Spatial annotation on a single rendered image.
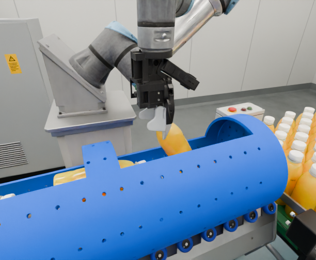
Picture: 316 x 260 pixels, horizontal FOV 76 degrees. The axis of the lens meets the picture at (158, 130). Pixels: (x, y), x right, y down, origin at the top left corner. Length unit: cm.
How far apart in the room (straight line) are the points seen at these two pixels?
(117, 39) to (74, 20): 238
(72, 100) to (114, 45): 25
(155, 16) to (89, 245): 42
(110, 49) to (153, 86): 38
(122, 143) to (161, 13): 55
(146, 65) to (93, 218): 31
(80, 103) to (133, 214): 52
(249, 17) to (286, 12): 75
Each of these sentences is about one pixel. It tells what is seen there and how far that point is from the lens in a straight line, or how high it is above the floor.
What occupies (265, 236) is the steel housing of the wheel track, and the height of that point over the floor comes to 86.
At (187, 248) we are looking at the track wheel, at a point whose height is 96.
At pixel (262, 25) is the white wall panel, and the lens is 426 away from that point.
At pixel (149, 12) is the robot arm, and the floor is 149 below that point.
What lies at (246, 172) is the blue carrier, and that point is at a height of 117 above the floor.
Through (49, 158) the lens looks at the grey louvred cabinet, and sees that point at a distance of 232.
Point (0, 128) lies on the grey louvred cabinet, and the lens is 222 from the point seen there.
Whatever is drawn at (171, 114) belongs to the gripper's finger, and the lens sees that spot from 46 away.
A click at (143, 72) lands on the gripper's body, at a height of 138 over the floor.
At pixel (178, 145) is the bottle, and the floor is 119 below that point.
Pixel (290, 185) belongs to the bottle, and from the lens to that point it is 81.
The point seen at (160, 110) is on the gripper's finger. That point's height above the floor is 129.
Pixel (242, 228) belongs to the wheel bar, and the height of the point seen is 93.
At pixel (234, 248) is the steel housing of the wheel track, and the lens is 75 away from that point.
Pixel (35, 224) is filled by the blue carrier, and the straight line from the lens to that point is 41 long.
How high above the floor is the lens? 149
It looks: 30 degrees down
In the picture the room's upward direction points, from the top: straight up
